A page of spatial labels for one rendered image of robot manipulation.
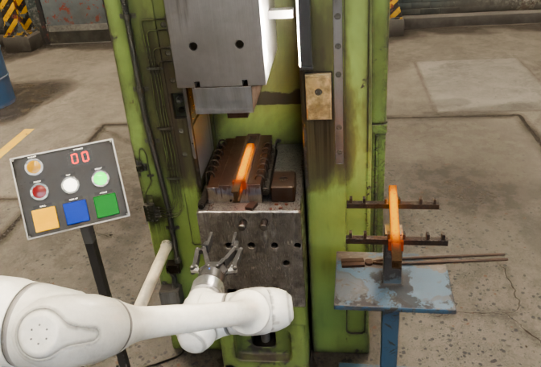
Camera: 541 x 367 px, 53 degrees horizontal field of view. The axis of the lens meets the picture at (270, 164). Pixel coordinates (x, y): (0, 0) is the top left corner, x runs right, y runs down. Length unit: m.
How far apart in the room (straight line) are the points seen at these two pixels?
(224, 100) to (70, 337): 1.15
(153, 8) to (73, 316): 1.30
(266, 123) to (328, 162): 0.43
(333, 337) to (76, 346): 1.85
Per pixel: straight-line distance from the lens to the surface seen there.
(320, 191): 2.12
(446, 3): 7.90
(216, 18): 1.76
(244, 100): 1.83
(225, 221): 2.00
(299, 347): 2.38
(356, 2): 1.87
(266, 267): 2.10
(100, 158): 1.97
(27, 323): 0.86
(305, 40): 1.85
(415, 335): 2.79
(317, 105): 1.94
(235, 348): 2.43
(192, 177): 2.16
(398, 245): 1.71
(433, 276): 2.05
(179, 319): 1.14
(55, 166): 1.98
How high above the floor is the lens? 1.97
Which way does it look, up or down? 28 degrees down
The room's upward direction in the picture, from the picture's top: 5 degrees counter-clockwise
